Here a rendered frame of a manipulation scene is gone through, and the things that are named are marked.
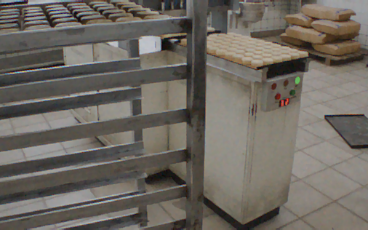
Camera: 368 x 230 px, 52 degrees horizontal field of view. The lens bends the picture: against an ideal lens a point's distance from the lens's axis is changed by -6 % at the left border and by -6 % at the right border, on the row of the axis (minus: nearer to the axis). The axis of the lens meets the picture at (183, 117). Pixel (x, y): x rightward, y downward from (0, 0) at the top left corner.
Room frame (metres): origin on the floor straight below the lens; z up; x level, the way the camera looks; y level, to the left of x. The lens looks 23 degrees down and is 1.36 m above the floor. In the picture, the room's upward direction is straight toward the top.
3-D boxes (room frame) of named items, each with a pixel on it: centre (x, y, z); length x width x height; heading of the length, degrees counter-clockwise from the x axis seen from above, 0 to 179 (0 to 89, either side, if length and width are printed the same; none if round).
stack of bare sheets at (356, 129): (2.91, -1.47, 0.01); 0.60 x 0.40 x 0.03; 3
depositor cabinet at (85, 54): (2.81, 0.31, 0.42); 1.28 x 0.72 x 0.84; 35
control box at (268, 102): (1.70, -0.45, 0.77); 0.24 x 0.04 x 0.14; 125
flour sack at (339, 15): (5.54, -2.03, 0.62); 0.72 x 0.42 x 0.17; 37
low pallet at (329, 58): (5.58, -1.99, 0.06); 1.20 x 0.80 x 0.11; 33
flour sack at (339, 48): (5.33, -2.16, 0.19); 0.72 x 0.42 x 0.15; 125
